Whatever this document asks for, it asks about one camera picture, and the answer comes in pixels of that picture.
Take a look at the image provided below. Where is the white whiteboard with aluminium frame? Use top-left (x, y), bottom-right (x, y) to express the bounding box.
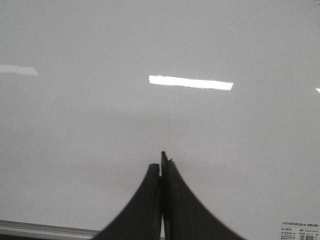
top-left (0, 0), bottom-right (320, 240)

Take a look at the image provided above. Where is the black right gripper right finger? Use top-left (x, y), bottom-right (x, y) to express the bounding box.
top-left (161, 151), bottom-right (243, 240)

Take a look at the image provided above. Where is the white product label sticker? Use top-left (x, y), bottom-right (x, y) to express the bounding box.
top-left (280, 221), bottom-right (320, 240)

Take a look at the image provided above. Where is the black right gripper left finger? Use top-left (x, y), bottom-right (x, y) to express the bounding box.
top-left (93, 163), bottom-right (162, 240)

